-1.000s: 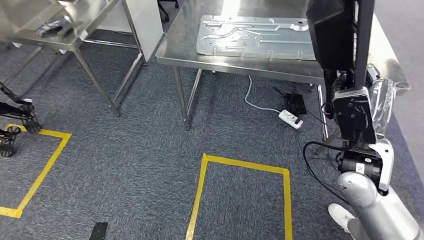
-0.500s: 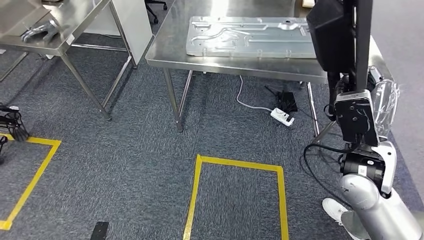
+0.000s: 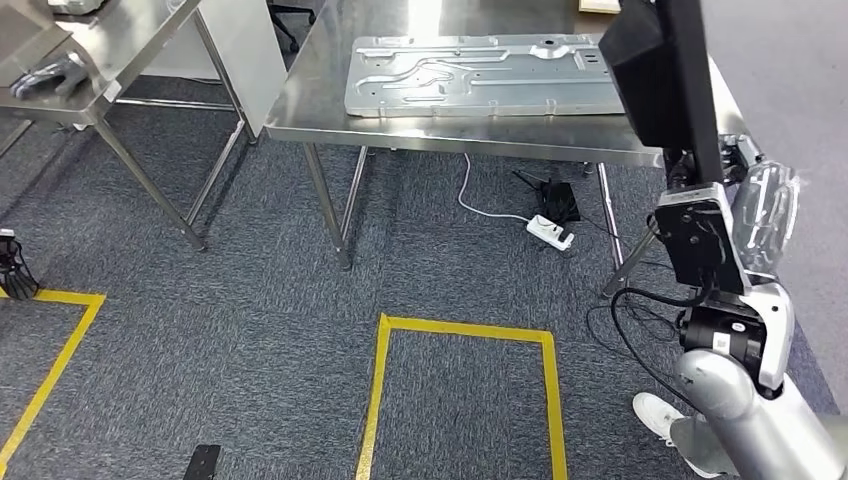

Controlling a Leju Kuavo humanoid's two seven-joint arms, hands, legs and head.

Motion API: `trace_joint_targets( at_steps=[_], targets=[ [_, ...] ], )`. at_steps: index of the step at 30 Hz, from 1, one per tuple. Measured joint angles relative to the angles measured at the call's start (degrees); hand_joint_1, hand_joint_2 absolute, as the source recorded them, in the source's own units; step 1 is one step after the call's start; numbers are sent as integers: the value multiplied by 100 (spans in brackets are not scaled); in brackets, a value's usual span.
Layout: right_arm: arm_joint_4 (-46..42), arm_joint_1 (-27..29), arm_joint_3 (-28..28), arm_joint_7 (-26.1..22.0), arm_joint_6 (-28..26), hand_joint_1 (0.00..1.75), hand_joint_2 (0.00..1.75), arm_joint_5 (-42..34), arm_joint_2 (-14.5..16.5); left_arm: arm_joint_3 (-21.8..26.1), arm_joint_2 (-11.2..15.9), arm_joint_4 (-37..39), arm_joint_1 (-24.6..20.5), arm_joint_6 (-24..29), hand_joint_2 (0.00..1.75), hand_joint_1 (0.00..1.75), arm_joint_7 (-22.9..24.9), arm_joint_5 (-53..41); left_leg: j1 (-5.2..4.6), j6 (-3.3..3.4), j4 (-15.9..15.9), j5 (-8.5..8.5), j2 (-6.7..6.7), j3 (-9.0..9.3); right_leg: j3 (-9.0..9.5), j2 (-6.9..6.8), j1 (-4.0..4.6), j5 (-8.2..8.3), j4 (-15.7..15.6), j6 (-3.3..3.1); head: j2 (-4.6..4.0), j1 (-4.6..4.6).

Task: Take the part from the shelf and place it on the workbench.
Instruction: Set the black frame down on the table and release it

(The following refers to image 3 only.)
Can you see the grey glove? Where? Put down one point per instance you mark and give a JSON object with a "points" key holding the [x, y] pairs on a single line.
{"points": [[50, 76]]}

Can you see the stainless steel table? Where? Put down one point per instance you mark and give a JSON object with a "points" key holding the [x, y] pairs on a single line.
{"points": [[119, 40]]}

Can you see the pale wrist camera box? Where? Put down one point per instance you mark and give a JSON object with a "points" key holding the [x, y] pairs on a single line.
{"points": [[692, 194]]}

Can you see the white power strip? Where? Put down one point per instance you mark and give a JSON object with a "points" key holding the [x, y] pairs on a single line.
{"points": [[550, 232]]}

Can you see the stamped grey metal panel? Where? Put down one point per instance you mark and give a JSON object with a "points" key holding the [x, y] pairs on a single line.
{"points": [[484, 79]]}

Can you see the person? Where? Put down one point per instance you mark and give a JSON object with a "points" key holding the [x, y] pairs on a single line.
{"points": [[656, 414]]}

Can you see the black device under workbench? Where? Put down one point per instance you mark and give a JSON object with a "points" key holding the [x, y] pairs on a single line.
{"points": [[560, 202]]}

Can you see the yellow floor tape square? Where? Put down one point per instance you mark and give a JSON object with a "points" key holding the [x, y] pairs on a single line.
{"points": [[66, 338], [464, 328]]}

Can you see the stainless steel workbench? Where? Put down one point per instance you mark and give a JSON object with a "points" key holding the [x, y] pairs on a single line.
{"points": [[318, 99]]}

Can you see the long black plastic part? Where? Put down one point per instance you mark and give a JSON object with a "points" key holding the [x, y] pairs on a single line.
{"points": [[662, 79]]}

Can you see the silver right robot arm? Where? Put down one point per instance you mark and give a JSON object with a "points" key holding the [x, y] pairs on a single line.
{"points": [[735, 391]]}

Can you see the small black flat plate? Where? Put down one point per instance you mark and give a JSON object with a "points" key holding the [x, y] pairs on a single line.
{"points": [[202, 462]]}

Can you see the black office chair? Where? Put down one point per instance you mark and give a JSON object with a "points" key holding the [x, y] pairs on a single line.
{"points": [[291, 20]]}

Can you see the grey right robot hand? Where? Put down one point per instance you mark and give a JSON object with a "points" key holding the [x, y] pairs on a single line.
{"points": [[765, 212]]}

